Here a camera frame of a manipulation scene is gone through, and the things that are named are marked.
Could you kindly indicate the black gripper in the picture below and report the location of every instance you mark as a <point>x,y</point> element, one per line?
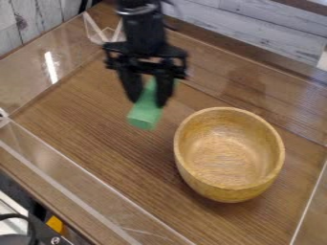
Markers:
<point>145,53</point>

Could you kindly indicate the green rectangular block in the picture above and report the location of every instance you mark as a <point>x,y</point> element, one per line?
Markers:
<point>147,110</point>

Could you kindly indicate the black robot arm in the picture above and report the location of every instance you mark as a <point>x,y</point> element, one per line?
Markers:
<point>138,4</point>

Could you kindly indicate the brown wooden bowl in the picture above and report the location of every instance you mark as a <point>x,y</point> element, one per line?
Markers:
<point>229,153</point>

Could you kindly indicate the black and yellow device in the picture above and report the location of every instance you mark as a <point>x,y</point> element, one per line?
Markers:
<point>56,224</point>

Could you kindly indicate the clear acrylic corner bracket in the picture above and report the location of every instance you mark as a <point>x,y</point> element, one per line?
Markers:
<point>99,36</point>

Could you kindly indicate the clear acrylic front wall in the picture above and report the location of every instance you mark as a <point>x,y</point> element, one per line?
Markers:
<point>91,206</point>

